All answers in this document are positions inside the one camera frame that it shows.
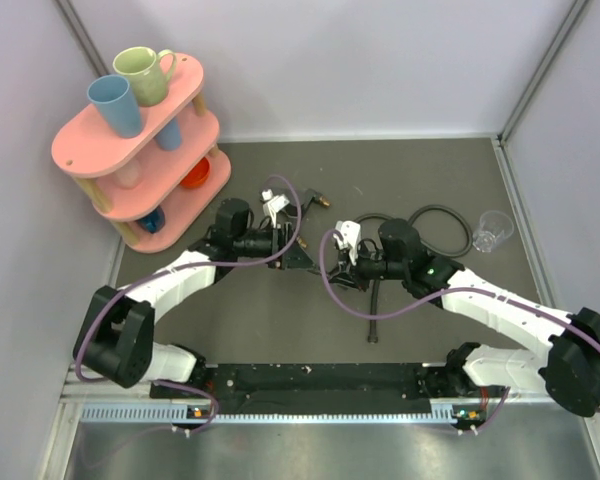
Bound black fitting with brass connectors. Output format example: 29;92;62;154
284;189;331;219

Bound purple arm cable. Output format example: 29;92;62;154
74;173;302;384
319;229;600;414

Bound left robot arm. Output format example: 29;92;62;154
73;193;315;397

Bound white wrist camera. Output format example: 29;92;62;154
333;220;361;265
260;189;290;227

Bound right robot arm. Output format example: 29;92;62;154
322;219;600;417

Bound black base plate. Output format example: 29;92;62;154
149;362;481;415

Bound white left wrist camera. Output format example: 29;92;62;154
260;189;290;227

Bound dark blue cup bottom shelf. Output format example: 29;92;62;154
136;206;166;234

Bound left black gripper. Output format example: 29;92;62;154
233;221;317;270

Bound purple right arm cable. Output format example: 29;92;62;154
319;229;600;414

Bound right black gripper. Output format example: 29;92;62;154
328;240;408;293

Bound black rubber hose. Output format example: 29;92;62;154
307;203;474;345

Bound clear plastic cup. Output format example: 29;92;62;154
473;210;515;253

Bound pink three-tier shelf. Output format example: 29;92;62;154
51;53;231;253

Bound blue plastic tumbler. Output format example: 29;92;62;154
87;75;144;138

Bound small blue cup middle shelf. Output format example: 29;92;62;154
154;117;182;151

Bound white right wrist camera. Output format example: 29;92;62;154
333;220;361;265

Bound translucent pink cup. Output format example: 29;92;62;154
113;158;142;189

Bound orange bowl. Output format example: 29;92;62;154
179;157;211;189

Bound grey slotted cable duct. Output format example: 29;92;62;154
80;400;458;425

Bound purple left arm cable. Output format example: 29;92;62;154
74;173;302;384

